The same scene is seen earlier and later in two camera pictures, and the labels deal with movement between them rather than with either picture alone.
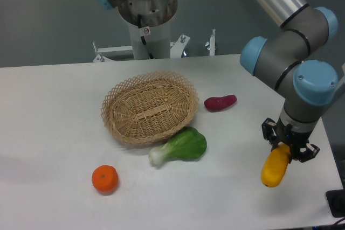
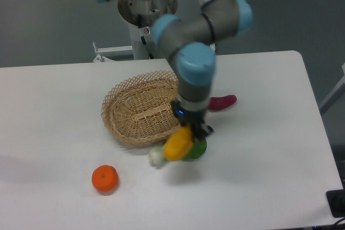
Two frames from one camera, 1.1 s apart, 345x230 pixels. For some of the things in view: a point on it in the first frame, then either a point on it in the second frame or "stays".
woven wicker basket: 149,107 stays
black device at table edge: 336,199 stays
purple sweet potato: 219,103 stays
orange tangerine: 105,178 stays
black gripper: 285,134 -> 192,119
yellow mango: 275,165 -> 179,143
